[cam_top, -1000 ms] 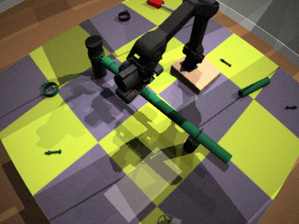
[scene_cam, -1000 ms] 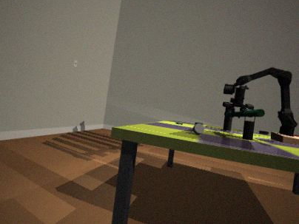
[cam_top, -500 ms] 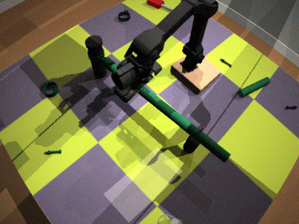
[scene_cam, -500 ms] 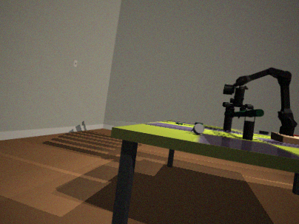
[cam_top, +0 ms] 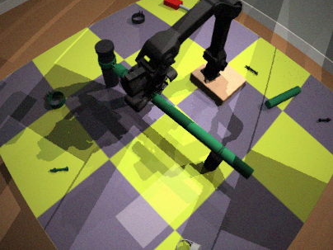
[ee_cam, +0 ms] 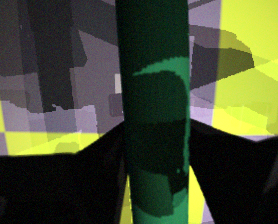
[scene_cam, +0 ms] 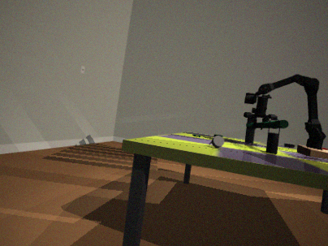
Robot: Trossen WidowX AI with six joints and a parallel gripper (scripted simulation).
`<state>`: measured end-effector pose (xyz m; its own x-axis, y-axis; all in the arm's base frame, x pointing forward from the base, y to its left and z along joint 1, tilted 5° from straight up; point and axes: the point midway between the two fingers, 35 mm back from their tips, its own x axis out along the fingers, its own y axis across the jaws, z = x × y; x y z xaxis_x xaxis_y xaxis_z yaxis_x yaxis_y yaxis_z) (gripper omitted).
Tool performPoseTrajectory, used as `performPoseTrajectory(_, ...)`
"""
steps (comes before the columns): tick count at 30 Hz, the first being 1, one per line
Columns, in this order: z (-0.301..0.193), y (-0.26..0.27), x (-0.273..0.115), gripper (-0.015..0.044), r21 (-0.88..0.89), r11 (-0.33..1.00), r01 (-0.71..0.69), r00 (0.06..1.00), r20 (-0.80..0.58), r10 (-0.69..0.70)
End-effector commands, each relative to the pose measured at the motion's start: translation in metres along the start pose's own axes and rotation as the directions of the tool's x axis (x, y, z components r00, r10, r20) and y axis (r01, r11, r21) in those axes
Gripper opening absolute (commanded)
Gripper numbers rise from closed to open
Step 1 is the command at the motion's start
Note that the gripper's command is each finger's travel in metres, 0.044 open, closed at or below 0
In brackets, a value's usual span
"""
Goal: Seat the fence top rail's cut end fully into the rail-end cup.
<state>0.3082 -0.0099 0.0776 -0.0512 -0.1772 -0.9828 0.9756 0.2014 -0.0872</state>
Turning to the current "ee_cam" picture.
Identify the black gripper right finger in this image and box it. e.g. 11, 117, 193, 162
190, 118, 278, 224

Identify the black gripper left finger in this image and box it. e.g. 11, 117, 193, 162
0, 121, 128, 224

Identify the dark green cylinder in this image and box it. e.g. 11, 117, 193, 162
115, 0, 191, 224

